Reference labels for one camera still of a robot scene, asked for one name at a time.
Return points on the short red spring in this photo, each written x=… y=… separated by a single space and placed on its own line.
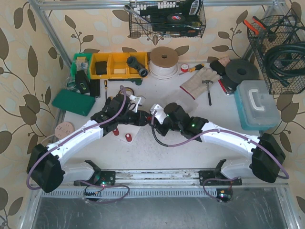
x=128 y=137

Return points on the white work glove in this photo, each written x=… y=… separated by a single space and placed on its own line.
x=195 y=86

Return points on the pink round power socket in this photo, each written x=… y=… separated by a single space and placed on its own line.
x=63 y=129

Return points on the aluminium rail base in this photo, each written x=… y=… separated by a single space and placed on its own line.
x=161 y=183

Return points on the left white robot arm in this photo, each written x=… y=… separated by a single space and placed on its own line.
x=47 y=164

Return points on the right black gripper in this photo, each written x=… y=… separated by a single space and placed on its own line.
x=159 y=126

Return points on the green plastic case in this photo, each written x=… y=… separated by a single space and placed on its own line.
x=73 y=102

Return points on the white cable spool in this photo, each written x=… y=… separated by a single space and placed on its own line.
x=163 y=63

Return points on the small yellow black screwdriver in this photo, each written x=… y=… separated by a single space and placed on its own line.
x=105 y=87

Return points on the right wire basket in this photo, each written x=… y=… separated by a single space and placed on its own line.
x=280 y=53

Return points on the orange handled pliers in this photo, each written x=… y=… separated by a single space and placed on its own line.
x=252 y=27

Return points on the small claw hammer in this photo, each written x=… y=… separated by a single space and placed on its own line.
x=208 y=82

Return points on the yellow storage bin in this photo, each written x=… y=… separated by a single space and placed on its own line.
x=143 y=59
x=97 y=57
x=117 y=65

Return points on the chrome wrench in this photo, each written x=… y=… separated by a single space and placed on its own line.
x=129 y=9

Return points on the white peg base plate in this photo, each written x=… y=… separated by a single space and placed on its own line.
x=126 y=133

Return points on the black electrical tape roll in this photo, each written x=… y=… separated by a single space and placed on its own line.
x=175 y=18

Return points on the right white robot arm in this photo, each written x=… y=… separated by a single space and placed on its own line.
x=262 y=156

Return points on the teal clear toolbox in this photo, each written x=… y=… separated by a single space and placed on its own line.
x=256 y=107

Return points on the black disc spool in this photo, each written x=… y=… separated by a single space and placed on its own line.
x=238 y=70

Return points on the wire basket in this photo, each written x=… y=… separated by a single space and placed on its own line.
x=280 y=53
x=157 y=11

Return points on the green storage bin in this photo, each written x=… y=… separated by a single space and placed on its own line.
x=81 y=62

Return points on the black battery charger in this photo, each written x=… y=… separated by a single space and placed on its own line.
x=82 y=82

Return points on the brown tape roll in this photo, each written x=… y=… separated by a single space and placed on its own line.
x=129 y=91

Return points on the black box in bin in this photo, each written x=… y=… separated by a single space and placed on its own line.
x=101 y=68

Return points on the red white tape roll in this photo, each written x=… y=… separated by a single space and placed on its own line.
x=184 y=67

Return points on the grey pipe fitting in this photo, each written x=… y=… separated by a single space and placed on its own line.
x=140 y=68

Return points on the clear plastic spring tray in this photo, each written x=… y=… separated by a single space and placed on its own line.
x=189 y=107

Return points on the yellow black bit driver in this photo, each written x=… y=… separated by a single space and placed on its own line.
x=195 y=68

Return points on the green clamp tool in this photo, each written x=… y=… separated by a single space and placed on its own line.
x=136 y=81

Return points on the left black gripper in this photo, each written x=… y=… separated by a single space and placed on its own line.
x=139 y=117

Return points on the back wire basket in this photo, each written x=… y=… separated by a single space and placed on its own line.
x=157 y=11

